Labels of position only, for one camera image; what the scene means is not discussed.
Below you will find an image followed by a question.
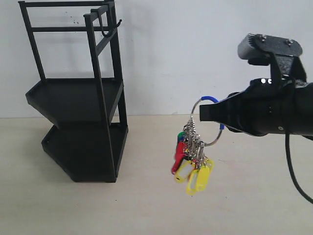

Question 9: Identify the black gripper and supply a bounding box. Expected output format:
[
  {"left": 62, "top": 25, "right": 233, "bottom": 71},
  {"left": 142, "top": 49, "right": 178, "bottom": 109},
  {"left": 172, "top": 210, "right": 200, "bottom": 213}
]
[{"left": 199, "top": 78, "right": 296, "bottom": 136}]

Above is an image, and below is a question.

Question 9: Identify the colourful key tag bunch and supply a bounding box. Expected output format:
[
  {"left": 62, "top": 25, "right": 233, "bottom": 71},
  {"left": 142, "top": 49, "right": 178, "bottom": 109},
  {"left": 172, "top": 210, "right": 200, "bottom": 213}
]
[{"left": 171, "top": 96, "right": 224, "bottom": 196}]

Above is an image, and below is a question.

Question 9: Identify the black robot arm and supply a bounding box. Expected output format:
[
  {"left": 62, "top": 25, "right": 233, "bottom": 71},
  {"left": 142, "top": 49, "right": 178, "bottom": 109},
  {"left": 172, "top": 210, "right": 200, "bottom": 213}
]
[{"left": 200, "top": 78, "right": 313, "bottom": 137}]

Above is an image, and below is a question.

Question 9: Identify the black two-tier metal rack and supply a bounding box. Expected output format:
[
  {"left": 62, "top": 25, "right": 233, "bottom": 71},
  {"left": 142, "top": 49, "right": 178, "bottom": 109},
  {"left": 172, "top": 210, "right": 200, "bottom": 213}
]
[{"left": 19, "top": 0, "right": 129, "bottom": 183}]

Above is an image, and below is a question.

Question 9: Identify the black S hook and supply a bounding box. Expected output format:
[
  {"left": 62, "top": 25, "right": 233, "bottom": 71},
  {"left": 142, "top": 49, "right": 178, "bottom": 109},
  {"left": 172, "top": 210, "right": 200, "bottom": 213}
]
[{"left": 97, "top": 10, "right": 122, "bottom": 38}]

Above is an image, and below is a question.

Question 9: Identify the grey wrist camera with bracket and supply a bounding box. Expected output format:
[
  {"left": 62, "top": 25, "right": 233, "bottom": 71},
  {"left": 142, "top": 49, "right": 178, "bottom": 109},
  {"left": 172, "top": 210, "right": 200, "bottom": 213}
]
[{"left": 237, "top": 33, "right": 307, "bottom": 86}]

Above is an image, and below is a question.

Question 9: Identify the black cable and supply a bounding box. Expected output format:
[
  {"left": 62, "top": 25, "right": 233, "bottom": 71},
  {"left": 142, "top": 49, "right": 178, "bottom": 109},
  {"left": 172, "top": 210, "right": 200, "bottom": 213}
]
[{"left": 284, "top": 75, "right": 313, "bottom": 204}]

